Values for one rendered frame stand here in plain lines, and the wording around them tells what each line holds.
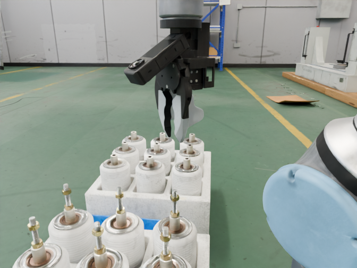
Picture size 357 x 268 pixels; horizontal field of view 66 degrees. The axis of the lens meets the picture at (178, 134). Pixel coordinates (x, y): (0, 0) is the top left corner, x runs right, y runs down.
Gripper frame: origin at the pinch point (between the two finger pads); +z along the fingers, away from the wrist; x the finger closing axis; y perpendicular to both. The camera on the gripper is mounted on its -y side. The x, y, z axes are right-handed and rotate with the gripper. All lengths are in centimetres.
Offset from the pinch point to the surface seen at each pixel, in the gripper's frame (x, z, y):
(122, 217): 6.8, 19.1, -8.3
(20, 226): 59, 47, -25
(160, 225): 2.1, 21.2, -1.6
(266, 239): 4, 47, 41
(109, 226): 8.2, 21.2, -10.9
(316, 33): 197, -25, 397
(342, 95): 94, 41, 284
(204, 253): -3.9, 28.6, 6.1
